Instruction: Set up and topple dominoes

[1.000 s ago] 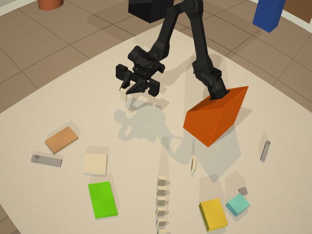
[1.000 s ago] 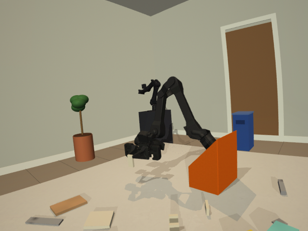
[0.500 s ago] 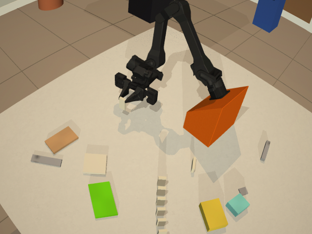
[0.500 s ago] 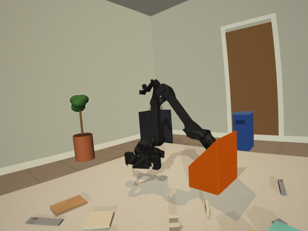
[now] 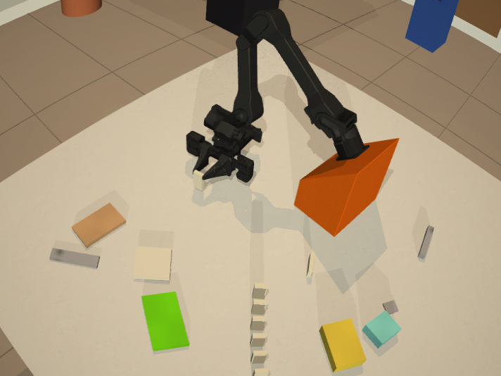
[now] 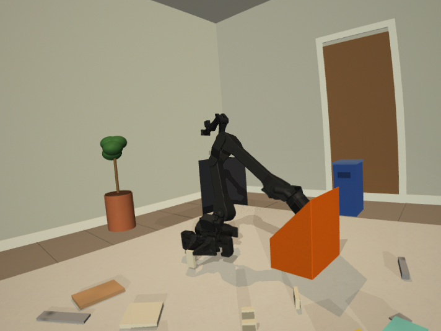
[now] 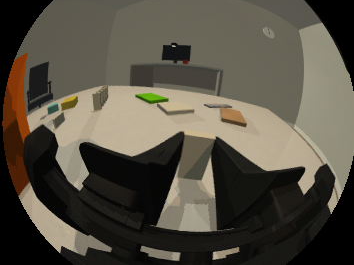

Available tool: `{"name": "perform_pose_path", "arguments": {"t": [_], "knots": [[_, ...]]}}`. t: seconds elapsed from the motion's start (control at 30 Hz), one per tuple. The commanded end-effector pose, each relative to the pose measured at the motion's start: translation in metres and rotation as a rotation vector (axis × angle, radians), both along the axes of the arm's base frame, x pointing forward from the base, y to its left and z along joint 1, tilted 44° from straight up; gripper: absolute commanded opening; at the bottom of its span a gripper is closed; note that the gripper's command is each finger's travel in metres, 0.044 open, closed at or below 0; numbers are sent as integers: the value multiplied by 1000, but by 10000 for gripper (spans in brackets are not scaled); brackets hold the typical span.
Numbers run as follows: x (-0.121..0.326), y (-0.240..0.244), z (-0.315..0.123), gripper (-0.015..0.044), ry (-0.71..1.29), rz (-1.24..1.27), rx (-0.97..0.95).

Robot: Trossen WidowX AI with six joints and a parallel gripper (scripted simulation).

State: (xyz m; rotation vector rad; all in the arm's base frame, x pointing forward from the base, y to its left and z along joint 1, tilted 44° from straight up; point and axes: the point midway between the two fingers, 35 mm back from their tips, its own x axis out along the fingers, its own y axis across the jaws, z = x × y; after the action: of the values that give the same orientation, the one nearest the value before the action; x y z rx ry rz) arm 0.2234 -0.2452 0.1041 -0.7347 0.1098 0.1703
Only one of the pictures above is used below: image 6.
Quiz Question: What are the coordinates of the teal block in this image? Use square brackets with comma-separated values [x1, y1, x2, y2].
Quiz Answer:
[382, 316, 429, 331]

